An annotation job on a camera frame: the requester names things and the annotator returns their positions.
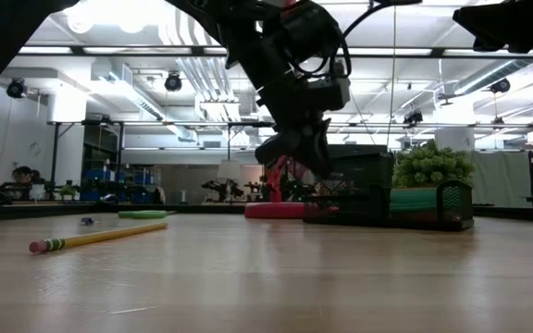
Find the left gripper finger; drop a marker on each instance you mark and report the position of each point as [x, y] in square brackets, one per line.
[325, 152]
[306, 155]

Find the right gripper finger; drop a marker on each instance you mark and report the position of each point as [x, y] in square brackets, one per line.
[493, 30]
[493, 14]

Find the green sticky note pad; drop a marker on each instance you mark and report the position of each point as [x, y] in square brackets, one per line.
[412, 200]

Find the small blue binder clip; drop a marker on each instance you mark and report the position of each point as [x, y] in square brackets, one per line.
[87, 221]

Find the background black robot arm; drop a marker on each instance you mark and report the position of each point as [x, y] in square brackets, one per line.
[213, 186]

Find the black mesh desk organizer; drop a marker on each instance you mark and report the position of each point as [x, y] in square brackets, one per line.
[363, 176]

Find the black ceiling spotlight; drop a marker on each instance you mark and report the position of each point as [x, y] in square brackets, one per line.
[413, 117]
[500, 85]
[16, 89]
[173, 82]

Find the red desk lamp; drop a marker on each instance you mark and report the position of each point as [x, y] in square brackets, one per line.
[273, 210]

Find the white shade table lamp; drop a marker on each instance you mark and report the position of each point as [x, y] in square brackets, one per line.
[229, 170]

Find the green artificial plant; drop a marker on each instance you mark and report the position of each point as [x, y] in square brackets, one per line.
[433, 168]

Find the pale green curtain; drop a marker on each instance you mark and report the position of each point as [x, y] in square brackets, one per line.
[498, 176]

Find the blue storage bins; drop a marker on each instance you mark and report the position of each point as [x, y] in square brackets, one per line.
[144, 178]

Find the black shelving unit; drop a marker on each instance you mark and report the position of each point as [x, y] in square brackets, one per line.
[102, 152]

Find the yellow pencil pink eraser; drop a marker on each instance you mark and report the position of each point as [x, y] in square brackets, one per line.
[104, 237]

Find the small green potted plant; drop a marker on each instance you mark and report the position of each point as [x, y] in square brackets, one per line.
[67, 190]

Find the white container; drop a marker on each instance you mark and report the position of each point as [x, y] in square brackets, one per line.
[38, 192]

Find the person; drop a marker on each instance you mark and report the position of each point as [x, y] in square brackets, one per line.
[22, 175]

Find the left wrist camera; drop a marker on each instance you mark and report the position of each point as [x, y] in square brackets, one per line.
[333, 92]

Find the black aluminium rig frame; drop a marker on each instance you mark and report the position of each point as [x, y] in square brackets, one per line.
[109, 212]

